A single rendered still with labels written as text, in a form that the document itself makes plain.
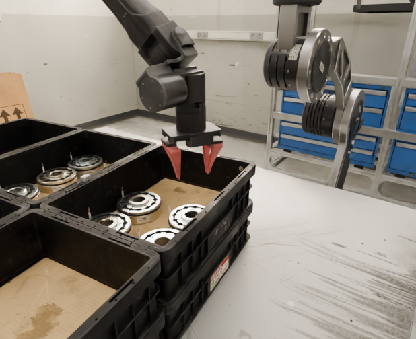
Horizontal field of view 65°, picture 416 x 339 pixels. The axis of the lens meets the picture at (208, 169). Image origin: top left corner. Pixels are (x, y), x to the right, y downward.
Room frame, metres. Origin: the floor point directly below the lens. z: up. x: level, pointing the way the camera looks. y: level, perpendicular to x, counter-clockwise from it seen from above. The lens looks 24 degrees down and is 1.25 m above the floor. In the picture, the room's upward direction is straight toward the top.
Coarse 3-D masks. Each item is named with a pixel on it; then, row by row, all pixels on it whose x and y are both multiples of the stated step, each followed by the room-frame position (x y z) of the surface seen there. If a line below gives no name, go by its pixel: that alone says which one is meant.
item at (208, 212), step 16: (160, 144) 0.87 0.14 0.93; (128, 160) 0.75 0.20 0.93; (240, 160) 0.75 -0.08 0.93; (96, 176) 0.66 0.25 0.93; (240, 176) 0.66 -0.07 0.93; (64, 192) 0.58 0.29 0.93; (224, 192) 0.58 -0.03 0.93; (48, 208) 0.52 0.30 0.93; (208, 208) 0.52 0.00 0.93; (96, 224) 0.47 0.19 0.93; (192, 224) 0.47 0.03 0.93; (128, 240) 0.42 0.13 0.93; (144, 240) 0.42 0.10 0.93; (176, 240) 0.42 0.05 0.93; (160, 256) 0.40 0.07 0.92
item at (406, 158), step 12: (408, 96) 1.99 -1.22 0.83; (408, 108) 1.98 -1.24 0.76; (408, 120) 1.98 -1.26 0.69; (408, 132) 1.97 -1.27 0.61; (396, 144) 1.98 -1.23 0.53; (408, 144) 1.95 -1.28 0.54; (396, 156) 1.99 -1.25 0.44; (408, 156) 1.95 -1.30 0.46; (396, 168) 1.97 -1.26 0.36; (408, 168) 1.94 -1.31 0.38
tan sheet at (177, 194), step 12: (168, 180) 0.84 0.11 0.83; (156, 192) 0.77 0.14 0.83; (168, 192) 0.77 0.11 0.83; (180, 192) 0.77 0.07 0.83; (192, 192) 0.77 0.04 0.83; (204, 192) 0.77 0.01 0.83; (216, 192) 0.77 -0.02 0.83; (168, 204) 0.70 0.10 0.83; (180, 204) 0.70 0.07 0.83; (204, 204) 0.70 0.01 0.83; (168, 216) 0.65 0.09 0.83; (144, 228) 0.60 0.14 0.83; (156, 228) 0.60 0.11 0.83
